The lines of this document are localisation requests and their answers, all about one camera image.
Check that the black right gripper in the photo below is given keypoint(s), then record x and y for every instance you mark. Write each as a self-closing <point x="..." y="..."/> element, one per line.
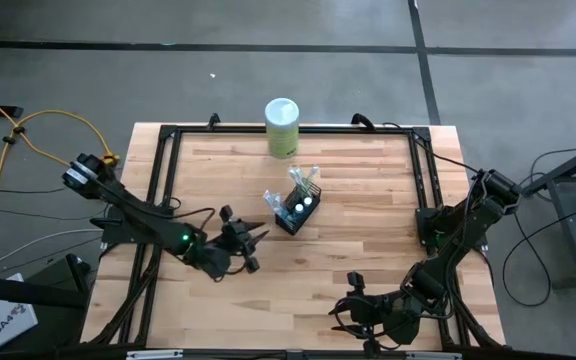
<point x="378" y="310"/>

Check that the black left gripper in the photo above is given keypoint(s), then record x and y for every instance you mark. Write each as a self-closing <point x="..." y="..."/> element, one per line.
<point x="233" y="240"/>

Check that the blue mouthwash bottle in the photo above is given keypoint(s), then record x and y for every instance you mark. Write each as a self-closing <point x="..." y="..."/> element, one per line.
<point x="299" y="207"/>
<point x="308" y="201"/>

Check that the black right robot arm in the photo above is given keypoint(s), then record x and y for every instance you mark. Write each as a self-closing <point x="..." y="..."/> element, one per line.
<point x="463" y="235"/>

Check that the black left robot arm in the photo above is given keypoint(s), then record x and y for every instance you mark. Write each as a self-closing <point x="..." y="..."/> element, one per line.
<point x="138" y="220"/>

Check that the white label strip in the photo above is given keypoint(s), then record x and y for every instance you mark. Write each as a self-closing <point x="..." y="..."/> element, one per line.
<point x="433" y="356"/>
<point x="153" y="355"/>

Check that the green wipes canister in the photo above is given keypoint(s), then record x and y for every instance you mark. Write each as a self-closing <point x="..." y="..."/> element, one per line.
<point x="282" y="112"/>

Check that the black equipment case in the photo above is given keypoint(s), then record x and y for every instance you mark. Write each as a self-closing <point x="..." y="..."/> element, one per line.
<point x="58" y="280"/>

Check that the grey metal stand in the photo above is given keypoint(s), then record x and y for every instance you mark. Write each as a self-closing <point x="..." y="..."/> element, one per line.
<point x="575" y="200"/>

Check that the black aluminium table frame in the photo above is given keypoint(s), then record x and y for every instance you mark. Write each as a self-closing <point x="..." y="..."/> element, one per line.
<point x="318" y="130"/>

